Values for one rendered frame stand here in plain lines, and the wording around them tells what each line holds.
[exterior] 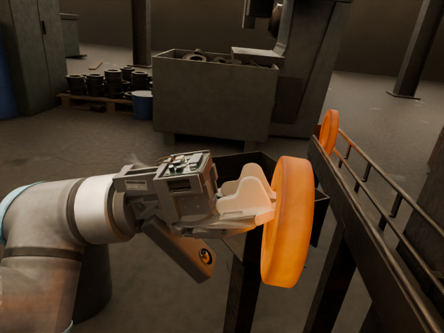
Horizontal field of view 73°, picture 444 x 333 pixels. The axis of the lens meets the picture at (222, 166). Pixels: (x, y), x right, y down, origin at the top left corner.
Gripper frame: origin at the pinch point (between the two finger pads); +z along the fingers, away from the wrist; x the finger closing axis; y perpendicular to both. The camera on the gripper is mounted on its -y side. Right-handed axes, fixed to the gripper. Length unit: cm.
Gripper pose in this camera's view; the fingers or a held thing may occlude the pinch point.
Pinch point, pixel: (286, 206)
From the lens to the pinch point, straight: 36.8
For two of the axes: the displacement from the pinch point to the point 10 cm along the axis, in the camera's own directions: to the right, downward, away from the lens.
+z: 9.7, -1.2, -2.1
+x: 1.4, -4.3, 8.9
